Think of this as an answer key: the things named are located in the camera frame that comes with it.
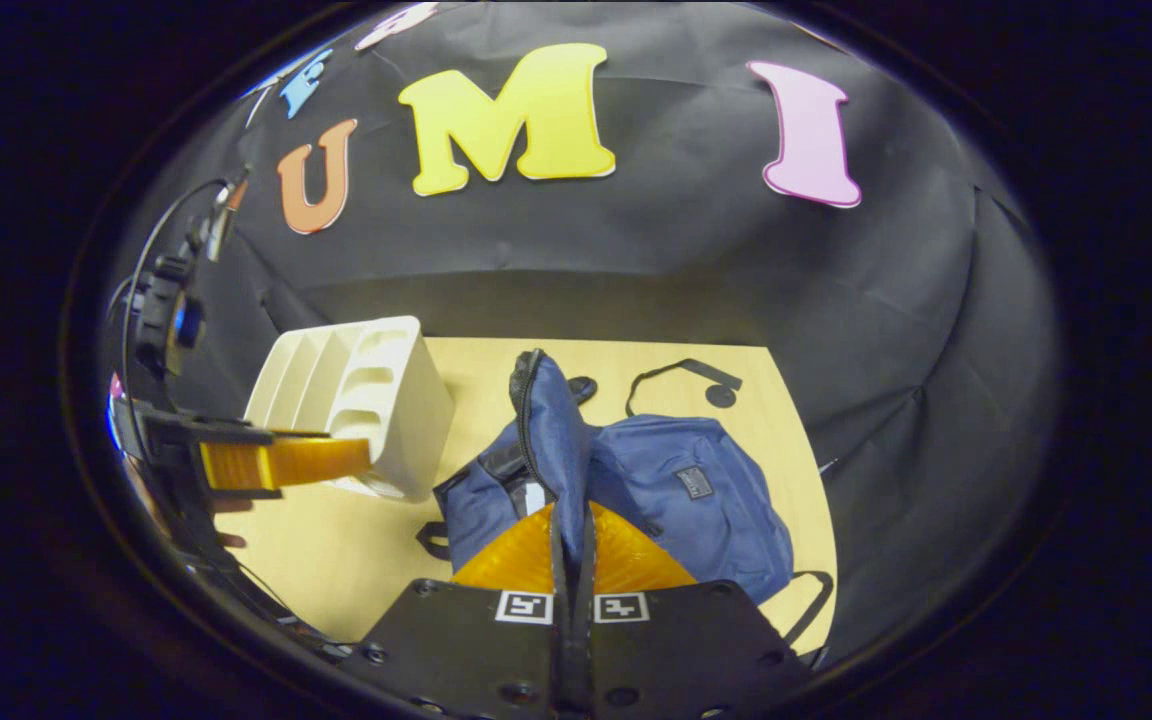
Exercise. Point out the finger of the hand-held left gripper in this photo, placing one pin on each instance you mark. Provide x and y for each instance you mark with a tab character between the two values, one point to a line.
226	432

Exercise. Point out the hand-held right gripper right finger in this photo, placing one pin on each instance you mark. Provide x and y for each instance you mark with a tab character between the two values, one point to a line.
686	650

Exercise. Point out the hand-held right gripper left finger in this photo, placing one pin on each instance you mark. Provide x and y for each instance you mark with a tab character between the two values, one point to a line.
466	650

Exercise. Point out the blue schoolbag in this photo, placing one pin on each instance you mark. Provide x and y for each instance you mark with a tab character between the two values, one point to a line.
676	500

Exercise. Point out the white plastic bookshelf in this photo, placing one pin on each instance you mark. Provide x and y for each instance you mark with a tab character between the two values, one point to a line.
386	400

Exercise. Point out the white printed board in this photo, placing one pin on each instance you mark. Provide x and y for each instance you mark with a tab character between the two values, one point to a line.
116	410

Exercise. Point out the black round desk grommet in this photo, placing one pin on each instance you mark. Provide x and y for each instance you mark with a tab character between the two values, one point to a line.
721	395
583	388

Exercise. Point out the black backdrop cloth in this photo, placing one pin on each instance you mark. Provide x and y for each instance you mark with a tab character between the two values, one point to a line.
836	300

